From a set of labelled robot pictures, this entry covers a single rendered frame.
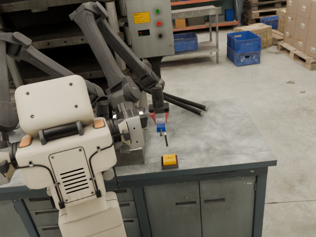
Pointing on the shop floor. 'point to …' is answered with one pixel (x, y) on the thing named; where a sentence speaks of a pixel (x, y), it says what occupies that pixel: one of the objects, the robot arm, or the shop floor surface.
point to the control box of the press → (150, 30)
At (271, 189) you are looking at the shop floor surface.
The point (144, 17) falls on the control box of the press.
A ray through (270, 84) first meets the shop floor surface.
